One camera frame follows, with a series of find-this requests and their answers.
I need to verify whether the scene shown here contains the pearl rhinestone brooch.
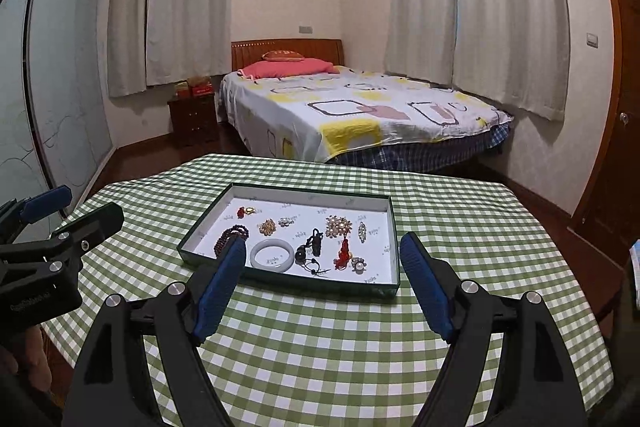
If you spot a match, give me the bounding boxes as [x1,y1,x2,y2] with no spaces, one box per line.
[324,216,352,239]

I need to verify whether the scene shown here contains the green jewelry tray box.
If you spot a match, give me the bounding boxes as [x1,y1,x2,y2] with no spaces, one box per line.
[178,183,400,299]

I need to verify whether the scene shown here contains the person's hand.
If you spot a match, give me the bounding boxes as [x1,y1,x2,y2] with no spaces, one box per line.
[1,325,52,393]

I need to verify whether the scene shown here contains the white jade bangle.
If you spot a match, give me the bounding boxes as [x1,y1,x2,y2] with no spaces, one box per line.
[250,239,294,273]

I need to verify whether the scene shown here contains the glass wardrobe door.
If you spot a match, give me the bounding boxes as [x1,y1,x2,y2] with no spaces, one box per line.
[1,0,113,202]

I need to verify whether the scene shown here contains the silver flower brooch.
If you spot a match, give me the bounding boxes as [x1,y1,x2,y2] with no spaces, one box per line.
[279,217,295,228]

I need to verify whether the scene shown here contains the silver oval brooch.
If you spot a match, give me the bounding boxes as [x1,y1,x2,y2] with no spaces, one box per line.
[358,221,367,243]

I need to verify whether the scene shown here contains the gold charm red tassel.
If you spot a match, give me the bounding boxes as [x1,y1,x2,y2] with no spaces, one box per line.
[333,236,352,271]

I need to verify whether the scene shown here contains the green checkered tablecloth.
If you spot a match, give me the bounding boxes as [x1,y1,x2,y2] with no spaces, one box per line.
[44,154,614,426]

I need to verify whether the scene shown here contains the dark wooden nightstand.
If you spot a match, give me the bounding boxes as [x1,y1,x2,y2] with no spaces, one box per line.
[167,93,219,146]

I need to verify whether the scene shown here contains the bed with patterned sheet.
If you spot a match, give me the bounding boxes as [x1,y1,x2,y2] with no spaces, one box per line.
[221,67,513,172]

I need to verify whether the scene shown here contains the red boxes on nightstand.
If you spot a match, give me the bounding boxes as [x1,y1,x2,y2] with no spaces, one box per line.
[175,76,214,100]

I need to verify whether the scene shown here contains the wooden door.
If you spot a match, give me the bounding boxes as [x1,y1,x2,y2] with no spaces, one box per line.
[570,0,639,268]

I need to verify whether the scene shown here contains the red pillow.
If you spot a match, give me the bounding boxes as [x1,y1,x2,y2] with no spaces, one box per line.
[239,58,338,79]

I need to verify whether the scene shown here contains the wooden headboard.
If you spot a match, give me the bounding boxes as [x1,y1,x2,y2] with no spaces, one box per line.
[231,38,345,70]

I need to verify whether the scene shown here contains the right white curtain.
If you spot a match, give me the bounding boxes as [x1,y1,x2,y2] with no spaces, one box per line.
[384,0,570,121]

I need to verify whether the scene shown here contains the dark red bead necklace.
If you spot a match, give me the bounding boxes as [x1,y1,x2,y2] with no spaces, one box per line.
[212,224,251,260]

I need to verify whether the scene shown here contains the dark bead bracelet with cord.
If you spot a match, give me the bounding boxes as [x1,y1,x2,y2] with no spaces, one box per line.
[294,227,332,277]

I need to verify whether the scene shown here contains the wall light switch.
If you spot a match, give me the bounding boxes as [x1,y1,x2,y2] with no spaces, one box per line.
[587,32,599,49]

